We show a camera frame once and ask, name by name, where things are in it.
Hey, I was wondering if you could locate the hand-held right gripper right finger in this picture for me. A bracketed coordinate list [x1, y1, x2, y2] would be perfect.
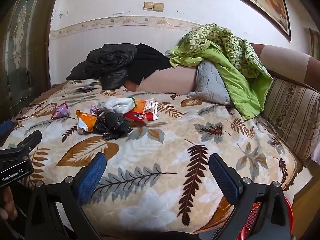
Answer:
[208, 153, 295, 240]

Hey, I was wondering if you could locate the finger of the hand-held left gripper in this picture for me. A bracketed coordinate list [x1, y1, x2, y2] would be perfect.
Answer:
[0, 119, 17, 147]
[15, 129, 43, 153]

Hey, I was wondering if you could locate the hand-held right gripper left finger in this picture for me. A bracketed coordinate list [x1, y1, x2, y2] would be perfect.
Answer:
[25, 152, 108, 240]

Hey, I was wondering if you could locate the red mesh basket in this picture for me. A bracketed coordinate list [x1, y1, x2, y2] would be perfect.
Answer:
[237, 196, 295, 240]

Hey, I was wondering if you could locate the torn red box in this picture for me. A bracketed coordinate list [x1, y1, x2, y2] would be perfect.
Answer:
[124, 102, 159, 126]

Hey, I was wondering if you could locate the white medicine box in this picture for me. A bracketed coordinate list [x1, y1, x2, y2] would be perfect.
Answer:
[144, 99, 158, 113]

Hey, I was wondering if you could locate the person's left hand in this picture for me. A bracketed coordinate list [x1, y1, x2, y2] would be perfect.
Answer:
[0, 186, 18, 222]

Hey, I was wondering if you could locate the purple foil wrapper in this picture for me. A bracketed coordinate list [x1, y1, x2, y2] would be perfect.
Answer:
[51, 102, 70, 120]

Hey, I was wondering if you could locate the orange snack bag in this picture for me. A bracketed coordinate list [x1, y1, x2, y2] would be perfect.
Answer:
[76, 110, 99, 134]

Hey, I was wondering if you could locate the black plastic bag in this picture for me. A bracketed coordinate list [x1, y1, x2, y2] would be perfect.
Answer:
[93, 112, 133, 140]

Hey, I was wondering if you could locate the leaf printed blanket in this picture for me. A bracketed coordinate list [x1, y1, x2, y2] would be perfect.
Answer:
[5, 79, 299, 235]

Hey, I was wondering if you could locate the white crumpled tissue packet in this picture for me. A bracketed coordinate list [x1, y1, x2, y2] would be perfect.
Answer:
[97, 96, 137, 113]

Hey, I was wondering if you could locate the orange box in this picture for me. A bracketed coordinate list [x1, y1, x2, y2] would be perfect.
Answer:
[130, 99, 147, 114]

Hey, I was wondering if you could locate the brown glass panel door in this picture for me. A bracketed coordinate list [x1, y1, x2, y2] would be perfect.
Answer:
[0, 0, 63, 120]

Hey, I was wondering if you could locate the striped floral sofa cushion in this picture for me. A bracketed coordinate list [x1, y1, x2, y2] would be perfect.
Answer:
[260, 76, 320, 167]

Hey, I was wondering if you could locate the grey quilted pillow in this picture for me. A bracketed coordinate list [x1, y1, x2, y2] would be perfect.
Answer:
[188, 60, 234, 105]

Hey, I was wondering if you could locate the green patterned quilt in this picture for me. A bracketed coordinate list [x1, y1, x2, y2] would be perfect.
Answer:
[165, 24, 273, 121]

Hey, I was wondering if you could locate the black puffer jacket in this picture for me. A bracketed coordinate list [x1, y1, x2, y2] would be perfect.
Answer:
[66, 43, 138, 90]

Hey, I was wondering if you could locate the pink quilted cushion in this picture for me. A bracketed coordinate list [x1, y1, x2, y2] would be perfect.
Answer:
[125, 66, 200, 96]

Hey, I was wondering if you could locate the black cloth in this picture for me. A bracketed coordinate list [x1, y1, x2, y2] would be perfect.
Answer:
[125, 43, 173, 85]

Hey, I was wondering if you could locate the brown pink sofa backrest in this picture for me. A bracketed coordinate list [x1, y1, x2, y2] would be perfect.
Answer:
[250, 43, 320, 90]

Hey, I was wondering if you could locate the narrow framed wall picture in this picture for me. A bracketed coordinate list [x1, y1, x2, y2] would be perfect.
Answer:
[309, 28, 320, 60]

